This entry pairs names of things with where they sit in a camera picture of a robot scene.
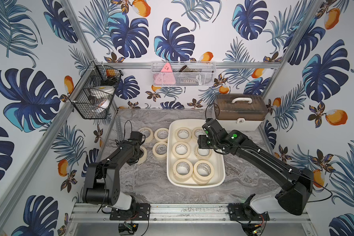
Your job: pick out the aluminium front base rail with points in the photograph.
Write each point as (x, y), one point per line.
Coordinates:
(183, 213)

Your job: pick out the pink triangle in basket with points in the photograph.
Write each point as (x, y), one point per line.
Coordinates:
(165, 76)

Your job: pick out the white mesh wall basket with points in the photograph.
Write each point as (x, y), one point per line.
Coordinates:
(188, 74)

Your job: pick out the perforated metal DIN rail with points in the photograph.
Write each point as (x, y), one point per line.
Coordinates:
(119, 129)

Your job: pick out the brown lidded storage case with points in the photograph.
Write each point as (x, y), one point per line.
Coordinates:
(242, 112)

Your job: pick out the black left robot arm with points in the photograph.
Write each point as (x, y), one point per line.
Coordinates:
(102, 181)

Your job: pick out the white plastic storage tray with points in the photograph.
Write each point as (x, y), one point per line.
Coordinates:
(217, 160)

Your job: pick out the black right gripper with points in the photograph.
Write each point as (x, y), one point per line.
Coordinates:
(201, 141)

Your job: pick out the white object in black basket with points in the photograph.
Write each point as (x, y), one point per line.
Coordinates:
(99, 98)

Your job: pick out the cream tape roll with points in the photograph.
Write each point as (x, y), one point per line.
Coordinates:
(203, 172)
(202, 154)
(183, 134)
(181, 150)
(148, 134)
(144, 155)
(182, 170)
(159, 150)

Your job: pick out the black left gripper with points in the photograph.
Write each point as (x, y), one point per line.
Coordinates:
(138, 149)

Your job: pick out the black wire basket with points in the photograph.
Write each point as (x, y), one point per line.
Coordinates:
(94, 76)

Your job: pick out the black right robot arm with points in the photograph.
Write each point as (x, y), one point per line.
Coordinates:
(295, 185)

